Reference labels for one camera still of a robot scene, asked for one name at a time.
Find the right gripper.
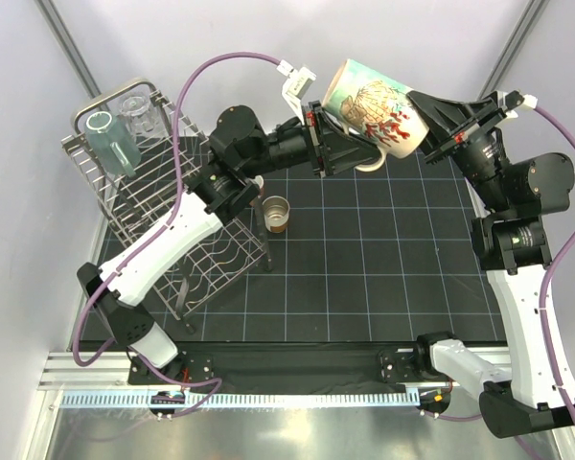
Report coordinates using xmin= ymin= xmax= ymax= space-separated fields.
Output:
xmin=400 ymin=92 xmax=512 ymax=215

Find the left aluminium frame post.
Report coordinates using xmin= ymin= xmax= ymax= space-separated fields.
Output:
xmin=34 ymin=0 xmax=101 ymax=98

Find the clear faceted glass cup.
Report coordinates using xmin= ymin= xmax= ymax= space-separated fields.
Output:
xmin=119 ymin=92 xmax=166 ymax=150

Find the aluminium frame post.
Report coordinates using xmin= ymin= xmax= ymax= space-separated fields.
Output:
xmin=34 ymin=0 xmax=101 ymax=98
xmin=463 ymin=1 xmax=549 ymax=102

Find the teal ceramic cup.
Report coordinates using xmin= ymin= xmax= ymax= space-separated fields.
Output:
xmin=84 ymin=111 xmax=142 ymax=177

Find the black grid mat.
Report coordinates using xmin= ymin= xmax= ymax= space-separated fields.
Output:
xmin=146 ymin=155 xmax=505 ymax=343

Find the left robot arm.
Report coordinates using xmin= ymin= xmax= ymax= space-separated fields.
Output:
xmin=77 ymin=103 xmax=386 ymax=384

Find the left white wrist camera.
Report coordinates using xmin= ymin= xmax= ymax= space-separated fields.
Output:
xmin=277 ymin=59 xmax=316 ymax=123

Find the small orange white cup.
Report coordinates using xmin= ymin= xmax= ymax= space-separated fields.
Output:
xmin=253 ymin=175 xmax=265 ymax=199

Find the steel cup with brown band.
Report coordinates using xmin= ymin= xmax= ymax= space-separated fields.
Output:
xmin=263 ymin=195 xmax=290 ymax=234

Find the cream floral ceramic mug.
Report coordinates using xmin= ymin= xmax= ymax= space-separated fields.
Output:
xmin=322 ymin=59 xmax=429 ymax=173

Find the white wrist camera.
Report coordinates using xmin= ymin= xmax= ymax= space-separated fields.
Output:
xmin=277 ymin=59 xmax=316 ymax=123
xmin=498 ymin=91 xmax=539 ymax=121

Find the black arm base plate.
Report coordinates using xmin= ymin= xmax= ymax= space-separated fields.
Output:
xmin=126 ymin=340 xmax=461 ymax=390

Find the white slotted cable duct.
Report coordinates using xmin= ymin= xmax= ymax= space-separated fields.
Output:
xmin=59 ymin=389 xmax=420 ymax=409

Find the stainless steel dish rack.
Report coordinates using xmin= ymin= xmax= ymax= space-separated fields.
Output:
xmin=62 ymin=78 xmax=272 ymax=320

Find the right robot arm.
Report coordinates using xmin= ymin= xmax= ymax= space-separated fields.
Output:
xmin=408 ymin=91 xmax=575 ymax=438

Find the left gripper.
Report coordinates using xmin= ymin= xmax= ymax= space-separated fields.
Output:
xmin=241 ymin=103 xmax=380 ymax=180

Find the right aluminium frame post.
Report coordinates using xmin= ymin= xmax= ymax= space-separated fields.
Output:
xmin=463 ymin=1 xmax=549 ymax=102

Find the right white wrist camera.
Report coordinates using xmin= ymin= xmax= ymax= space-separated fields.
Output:
xmin=498 ymin=91 xmax=539 ymax=121

